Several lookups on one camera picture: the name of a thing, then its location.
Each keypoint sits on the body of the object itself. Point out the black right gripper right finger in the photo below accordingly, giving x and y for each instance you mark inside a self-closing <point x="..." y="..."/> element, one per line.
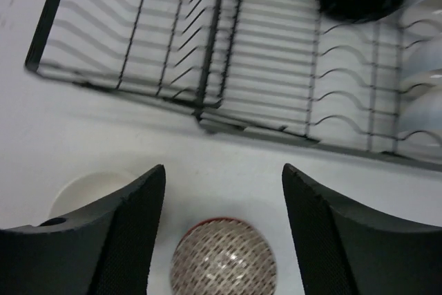
<point x="345" y="247"/>

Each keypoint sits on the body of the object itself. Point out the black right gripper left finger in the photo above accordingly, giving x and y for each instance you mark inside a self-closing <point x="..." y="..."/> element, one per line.
<point x="105" y="247"/>

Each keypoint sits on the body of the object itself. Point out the brown patterned bowl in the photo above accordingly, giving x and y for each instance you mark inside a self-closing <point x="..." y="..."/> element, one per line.
<point x="223" y="257"/>

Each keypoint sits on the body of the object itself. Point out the white bowl front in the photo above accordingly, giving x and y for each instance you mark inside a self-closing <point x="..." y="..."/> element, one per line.
<point x="423" y="117"/>

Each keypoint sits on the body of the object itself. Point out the white bowl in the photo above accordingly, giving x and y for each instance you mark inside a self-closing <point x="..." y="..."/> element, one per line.
<point x="422" y="68"/>
<point x="423" y="117"/>
<point x="421" y="17"/>

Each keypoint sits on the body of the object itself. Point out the red patterned bowl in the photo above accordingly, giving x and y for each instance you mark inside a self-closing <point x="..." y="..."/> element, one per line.
<point x="219" y="218"/>

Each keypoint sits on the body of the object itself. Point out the black wire dish rack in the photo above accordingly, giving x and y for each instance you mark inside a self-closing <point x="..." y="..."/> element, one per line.
<point x="274" y="70"/>

